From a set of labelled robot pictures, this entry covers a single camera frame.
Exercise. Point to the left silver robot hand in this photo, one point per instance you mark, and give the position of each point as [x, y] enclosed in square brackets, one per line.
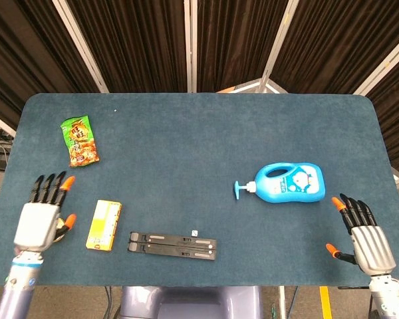
[43, 219]

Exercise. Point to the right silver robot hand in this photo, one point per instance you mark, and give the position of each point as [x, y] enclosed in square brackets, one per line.
[369, 242]

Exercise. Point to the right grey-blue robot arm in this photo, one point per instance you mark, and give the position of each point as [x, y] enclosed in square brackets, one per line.
[387, 297]

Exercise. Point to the yellow snack box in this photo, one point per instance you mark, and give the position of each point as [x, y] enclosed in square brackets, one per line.
[103, 225]

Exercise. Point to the green snack bag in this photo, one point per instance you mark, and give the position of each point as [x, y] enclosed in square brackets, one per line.
[79, 141]

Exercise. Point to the blue pump bottle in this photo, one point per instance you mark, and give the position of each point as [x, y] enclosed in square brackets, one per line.
[286, 182]

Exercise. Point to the black folding laptop stand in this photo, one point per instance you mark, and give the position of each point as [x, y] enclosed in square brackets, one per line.
[172, 246]

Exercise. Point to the grey-blue robot torso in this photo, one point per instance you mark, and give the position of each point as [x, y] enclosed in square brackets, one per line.
[191, 302]

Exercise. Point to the dark blue table mat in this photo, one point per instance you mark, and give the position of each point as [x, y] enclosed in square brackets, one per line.
[199, 149]

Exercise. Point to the white folding screen frame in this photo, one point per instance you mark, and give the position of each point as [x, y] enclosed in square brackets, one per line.
[189, 46]

